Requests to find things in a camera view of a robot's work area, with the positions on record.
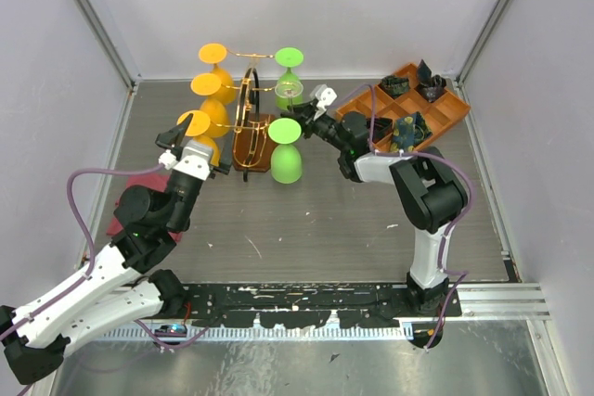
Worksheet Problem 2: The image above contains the slotted cable duct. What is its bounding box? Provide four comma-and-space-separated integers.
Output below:
97, 323, 413, 343

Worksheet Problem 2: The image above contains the black item in tray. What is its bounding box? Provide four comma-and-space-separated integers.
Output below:
367, 117, 394, 144

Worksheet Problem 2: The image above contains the blue yellow patterned cloth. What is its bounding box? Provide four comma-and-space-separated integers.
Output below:
390, 112, 433, 152

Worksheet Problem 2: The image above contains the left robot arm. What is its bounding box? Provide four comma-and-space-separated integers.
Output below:
1, 112, 214, 387

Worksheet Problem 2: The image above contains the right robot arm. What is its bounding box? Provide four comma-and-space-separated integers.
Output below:
281, 100, 469, 316

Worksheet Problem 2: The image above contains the green goblet front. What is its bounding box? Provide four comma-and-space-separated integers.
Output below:
268, 118, 303, 185

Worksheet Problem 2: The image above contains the dark folded cloth in tray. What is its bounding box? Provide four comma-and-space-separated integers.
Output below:
416, 59, 446, 103

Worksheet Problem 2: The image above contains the dark rolled cloth in tray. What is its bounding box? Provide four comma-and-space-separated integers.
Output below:
380, 75, 410, 98

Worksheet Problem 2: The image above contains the red cloth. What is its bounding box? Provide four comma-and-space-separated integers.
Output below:
106, 173, 189, 243

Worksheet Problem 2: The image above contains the gold wire wine glass rack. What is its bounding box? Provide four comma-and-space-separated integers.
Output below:
228, 46, 304, 183

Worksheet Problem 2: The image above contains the clear champagne flute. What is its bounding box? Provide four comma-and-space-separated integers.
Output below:
275, 81, 303, 110

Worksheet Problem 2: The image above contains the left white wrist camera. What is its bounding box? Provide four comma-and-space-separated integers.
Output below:
159, 140, 213, 181

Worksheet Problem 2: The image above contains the orange goblet front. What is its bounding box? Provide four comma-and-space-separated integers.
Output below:
176, 109, 220, 166

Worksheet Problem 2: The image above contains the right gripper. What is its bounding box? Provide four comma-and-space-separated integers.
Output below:
279, 101, 348, 154

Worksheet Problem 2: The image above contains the purple cable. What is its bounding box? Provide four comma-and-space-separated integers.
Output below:
331, 83, 474, 351
0, 166, 219, 396

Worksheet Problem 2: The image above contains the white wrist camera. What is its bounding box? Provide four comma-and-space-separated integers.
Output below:
159, 140, 213, 181
310, 84, 338, 121

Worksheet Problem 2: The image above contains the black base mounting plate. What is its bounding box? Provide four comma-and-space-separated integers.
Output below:
153, 283, 446, 329

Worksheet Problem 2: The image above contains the orange goblet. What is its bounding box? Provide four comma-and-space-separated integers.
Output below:
176, 109, 220, 166
198, 43, 235, 105
190, 72, 229, 126

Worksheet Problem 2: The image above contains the green goblet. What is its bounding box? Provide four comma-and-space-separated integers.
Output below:
275, 46, 304, 83
268, 118, 303, 185

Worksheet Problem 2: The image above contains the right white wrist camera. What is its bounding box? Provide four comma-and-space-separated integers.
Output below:
310, 84, 338, 121

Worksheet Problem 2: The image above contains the wooden compartment tray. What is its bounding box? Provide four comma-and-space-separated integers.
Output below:
334, 63, 471, 152

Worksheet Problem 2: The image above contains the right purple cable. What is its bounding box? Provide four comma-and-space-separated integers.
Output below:
331, 83, 474, 351

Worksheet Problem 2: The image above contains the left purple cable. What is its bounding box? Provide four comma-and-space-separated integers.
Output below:
0, 166, 219, 396

